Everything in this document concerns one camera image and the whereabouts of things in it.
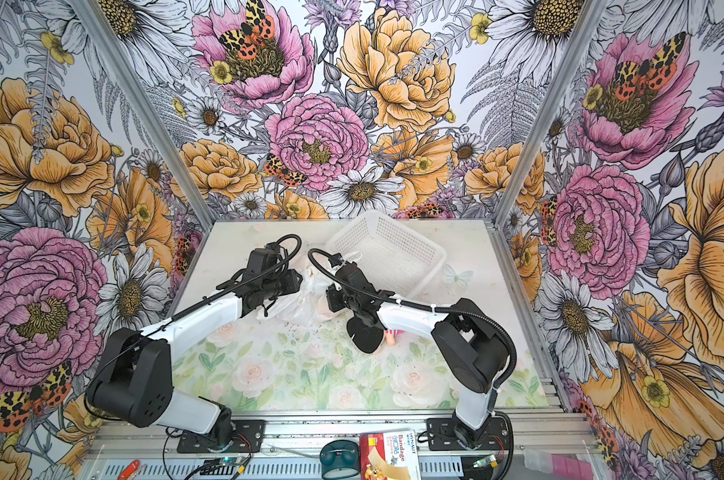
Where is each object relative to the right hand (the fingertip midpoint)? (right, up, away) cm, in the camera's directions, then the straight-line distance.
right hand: (331, 296), depth 89 cm
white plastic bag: (-8, -3, +5) cm, 9 cm away
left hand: (-11, +3, +1) cm, 11 cm away
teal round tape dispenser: (+5, -31, -24) cm, 40 cm away
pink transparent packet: (+55, -36, -20) cm, 68 cm away
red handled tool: (-43, -37, -19) cm, 60 cm away
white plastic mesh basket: (+20, +10, +22) cm, 31 cm away
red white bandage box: (+16, -33, -20) cm, 42 cm away
